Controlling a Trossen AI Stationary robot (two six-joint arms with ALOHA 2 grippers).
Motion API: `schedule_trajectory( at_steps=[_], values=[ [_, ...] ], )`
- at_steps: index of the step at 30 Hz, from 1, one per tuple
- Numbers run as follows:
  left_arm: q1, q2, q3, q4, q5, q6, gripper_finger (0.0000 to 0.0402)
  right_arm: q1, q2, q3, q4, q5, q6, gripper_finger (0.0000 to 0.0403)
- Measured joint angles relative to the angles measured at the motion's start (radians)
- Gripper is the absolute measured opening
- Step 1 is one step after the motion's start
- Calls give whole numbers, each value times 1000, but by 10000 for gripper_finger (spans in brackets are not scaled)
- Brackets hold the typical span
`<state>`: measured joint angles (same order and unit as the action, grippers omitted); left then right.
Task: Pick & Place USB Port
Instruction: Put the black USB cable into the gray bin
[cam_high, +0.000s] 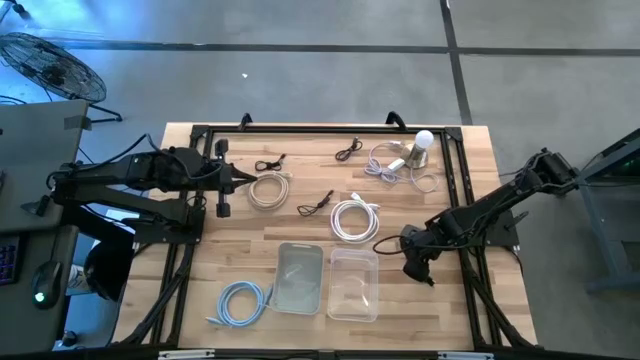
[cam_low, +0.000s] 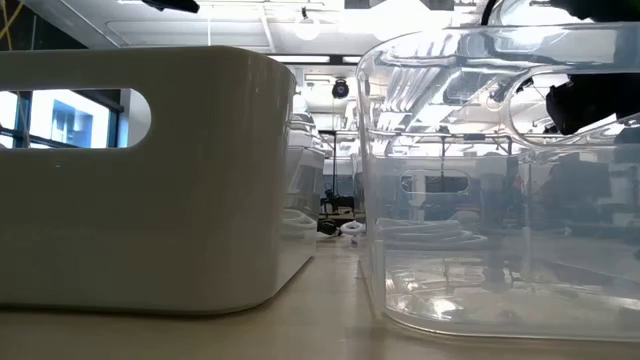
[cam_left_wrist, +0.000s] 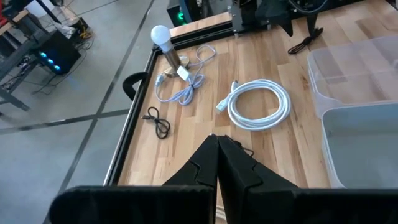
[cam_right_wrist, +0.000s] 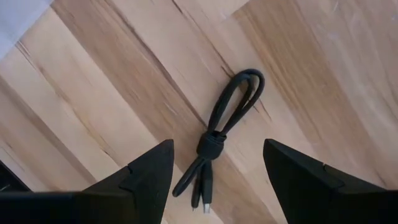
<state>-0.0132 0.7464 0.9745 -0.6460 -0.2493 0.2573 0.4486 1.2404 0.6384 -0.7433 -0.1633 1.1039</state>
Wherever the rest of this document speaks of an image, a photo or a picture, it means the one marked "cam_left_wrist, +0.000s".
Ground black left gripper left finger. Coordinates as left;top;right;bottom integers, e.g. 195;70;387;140
49;133;220;224

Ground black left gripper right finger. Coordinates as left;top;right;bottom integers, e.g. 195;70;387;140
218;135;398;224

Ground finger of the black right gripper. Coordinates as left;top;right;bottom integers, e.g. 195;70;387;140
305;14;319;36
277;19;295;37

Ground thick white cable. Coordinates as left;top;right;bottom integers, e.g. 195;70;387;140
215;78;292;132

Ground thin black cable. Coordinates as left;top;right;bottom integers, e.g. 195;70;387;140
228;136;256;157
141;106;172;140

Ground clear plastic bin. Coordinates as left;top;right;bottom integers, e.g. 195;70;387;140
307;35;398;119

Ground computer with green light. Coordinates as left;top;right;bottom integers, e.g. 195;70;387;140
166;0;195;27

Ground white plastic bin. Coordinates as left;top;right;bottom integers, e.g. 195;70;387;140
320;101;398;190

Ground computer tower with blue lights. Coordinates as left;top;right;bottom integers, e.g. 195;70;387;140
30;30;83;77

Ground white crumpled paper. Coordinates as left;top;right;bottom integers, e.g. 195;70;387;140
53;22;77;39

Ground black framed desk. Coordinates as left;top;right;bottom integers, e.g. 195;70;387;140
0;0;65;113

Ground red object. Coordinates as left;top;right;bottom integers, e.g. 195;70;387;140
0;2;9;28

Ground black table edge frame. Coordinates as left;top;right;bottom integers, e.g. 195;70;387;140
103;21;234;187

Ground pale blue bundled USB cable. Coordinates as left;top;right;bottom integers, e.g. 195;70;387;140
154;44;217;106

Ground black clamp handle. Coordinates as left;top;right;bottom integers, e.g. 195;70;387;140
122;72;150;101

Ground yellow floor cables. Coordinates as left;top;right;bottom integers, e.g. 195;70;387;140
78;26;95;40

